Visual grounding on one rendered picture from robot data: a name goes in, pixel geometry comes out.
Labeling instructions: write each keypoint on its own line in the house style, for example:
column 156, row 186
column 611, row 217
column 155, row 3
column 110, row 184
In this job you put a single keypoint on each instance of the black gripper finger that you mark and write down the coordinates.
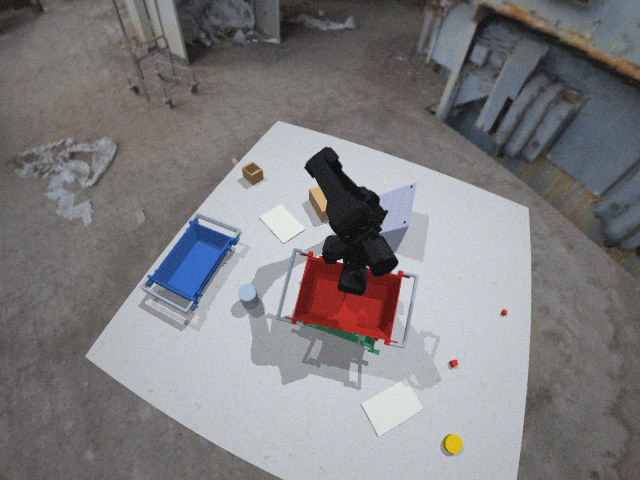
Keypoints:
column 345, row 268

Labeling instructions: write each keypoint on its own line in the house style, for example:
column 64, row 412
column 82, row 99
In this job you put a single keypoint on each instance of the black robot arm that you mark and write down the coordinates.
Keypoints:
column 353, row 211

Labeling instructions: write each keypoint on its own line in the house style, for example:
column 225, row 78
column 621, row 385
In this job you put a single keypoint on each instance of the green plastic tray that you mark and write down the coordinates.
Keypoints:
column 366, row 341

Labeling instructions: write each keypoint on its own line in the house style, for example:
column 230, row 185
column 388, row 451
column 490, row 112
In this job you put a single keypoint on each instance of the yellow cylinder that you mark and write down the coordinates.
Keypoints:
column 452, row 443

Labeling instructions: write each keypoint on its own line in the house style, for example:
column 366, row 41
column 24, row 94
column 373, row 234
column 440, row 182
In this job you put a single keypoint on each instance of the small brown cardboard box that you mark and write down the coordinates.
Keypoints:
column 252, row 173

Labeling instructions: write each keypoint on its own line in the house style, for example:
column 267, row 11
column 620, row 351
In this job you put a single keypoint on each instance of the tan rectangular block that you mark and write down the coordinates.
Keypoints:
column 319, row 202

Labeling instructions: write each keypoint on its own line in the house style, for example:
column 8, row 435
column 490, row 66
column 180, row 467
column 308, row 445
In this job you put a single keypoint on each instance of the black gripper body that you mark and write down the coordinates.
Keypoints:
column 353, row 280

